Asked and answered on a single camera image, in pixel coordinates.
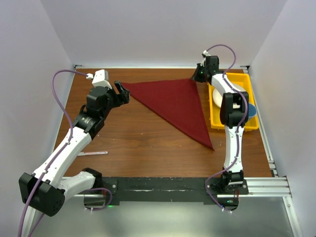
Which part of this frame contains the dark red cloth napkin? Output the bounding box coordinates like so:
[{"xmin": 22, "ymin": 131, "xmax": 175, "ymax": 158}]
[{"xmin": 122, "ymin": 79, "xmax": 213, "ymax": 149}]

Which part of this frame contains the silver table knife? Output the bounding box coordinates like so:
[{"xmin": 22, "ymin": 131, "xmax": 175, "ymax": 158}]
[{"xmin": 78, "ymin": 151, "xmax": 108, "ymax": 156}]

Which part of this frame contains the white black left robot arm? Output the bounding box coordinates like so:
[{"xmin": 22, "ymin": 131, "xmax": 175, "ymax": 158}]
[{"xmin": 19, "ymin": 81, "xmax": 130, "ymax": 217}]

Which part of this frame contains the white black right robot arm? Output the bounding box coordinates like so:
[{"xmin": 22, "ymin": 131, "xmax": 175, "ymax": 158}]
[{"xmin": 191, "ymin": 53, "xmax": 249, "ymax": 194}]

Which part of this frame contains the white divided plate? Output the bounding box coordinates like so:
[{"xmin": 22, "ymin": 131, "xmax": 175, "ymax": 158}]
[{"xmin": 212, "ymin": 83, "xmax": 245, "ymax": 108}]

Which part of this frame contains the yellow plastic tray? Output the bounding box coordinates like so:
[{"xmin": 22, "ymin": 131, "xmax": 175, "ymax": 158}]
[{"xmin": 207, "ymin": 72, "xmax": 260, "ymax": 131}]

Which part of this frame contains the blue plastic cup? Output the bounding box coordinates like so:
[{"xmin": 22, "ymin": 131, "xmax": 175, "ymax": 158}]
[{"xmin": 247, "ymin": 103, "xmax": 257, "ymax": 119}]

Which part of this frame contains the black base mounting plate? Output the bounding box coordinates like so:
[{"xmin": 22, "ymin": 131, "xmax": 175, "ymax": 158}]
[{"xmin": 73, "ymin": 176, "xmax": 249, "ymax": 212}]

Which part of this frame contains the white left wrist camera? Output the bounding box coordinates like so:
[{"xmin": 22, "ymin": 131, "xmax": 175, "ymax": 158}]
[{"xmin": 86, "ymin": 69, "xmax": 112, "ymax": 89}]

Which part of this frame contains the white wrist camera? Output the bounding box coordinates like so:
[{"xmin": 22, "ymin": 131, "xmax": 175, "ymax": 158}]
[
  {"xmin": 86, "ymin": 69, "xmax": 112, "ymax": 89},
  {"xmin": 200, "ymin": 50, "xmax": 210, "ymax": 67}
]

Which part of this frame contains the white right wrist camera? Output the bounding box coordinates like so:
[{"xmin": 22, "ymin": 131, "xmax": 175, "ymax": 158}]
[{"xmin": 200, "ymin": 50, "xmax": 210, "ymax": 67}]

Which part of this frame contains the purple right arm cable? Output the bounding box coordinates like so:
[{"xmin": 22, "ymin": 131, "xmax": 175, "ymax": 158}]
[{"xmin": 203, "ymin": 44, "xmax": 249, "ymax": 213}]

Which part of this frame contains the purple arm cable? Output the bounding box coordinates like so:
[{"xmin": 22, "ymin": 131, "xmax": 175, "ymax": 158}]
[
  {"xmin": 18, "ymin": 70, "xmax": 113, "ymax": 237},
  {"xmin": 203, "ymin": 44, "xmax": 249, "ymax": 213}
]

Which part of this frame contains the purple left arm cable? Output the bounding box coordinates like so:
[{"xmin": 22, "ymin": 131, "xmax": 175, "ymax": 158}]
[{"xmin": 18, "ymin": 70, "xmax": 113, "ymax": 237}]

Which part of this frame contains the aluminium frame rail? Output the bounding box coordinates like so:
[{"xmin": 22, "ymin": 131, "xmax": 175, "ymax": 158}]
[{"xmin": 31, "ymin": 175, "xmax": 292, "ymax": 198}]

